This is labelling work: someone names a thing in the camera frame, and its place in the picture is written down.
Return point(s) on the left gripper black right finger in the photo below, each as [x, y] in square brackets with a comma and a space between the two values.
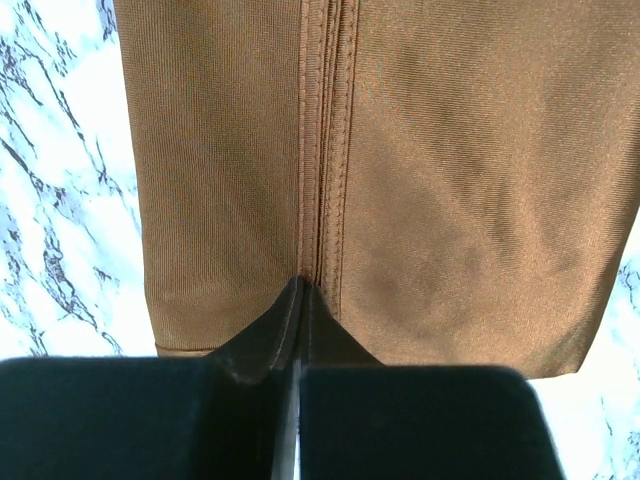
[360, 419]

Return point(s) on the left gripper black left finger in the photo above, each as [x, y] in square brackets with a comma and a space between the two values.
[227, 415]

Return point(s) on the orange-brown cloth napkin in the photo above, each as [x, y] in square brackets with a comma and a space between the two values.
[459, 178]

